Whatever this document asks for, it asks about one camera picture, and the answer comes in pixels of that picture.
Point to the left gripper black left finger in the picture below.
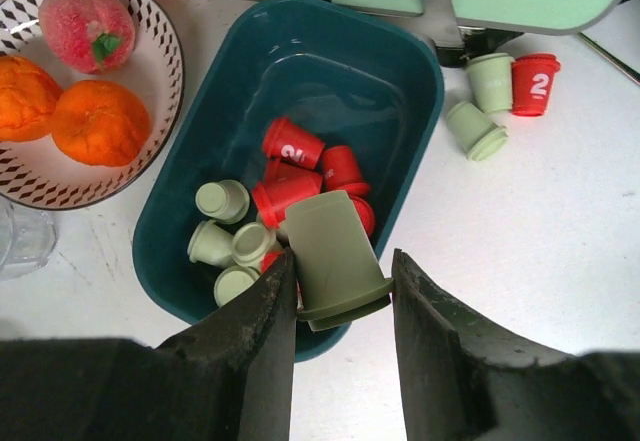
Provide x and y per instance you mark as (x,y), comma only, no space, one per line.
(228,377)

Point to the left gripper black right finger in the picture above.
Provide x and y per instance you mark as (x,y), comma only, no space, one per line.
(465,377)

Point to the green capsule cluster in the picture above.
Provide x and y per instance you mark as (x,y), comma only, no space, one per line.
(232,282)
(339,277)
(251,243)

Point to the red capsule cluster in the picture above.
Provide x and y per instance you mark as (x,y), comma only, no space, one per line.
(276,169)
(269,259)
(365,213)
(273,198)

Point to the teal storage basket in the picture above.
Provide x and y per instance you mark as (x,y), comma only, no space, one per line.
(345,77)

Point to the green capsule cluster top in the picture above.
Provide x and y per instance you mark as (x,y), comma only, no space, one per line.
(251,243)

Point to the red capsule cluster bottom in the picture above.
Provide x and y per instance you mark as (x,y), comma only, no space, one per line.
(365,213)

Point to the green capsule beside board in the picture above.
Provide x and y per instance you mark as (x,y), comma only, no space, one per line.
(475,133)

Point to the clear glass cup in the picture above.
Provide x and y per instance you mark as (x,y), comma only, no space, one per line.
(28,237)

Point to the glass fruit plate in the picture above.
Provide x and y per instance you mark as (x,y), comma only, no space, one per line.
(38,174)

